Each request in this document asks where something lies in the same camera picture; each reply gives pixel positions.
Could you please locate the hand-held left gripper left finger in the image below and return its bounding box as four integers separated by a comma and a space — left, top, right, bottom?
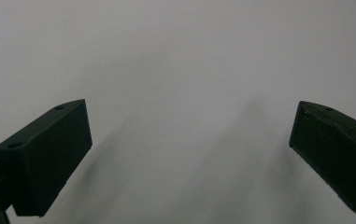
0, 98, 93, 217

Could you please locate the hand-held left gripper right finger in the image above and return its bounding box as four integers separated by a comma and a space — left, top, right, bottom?
289, 100, 356, 217

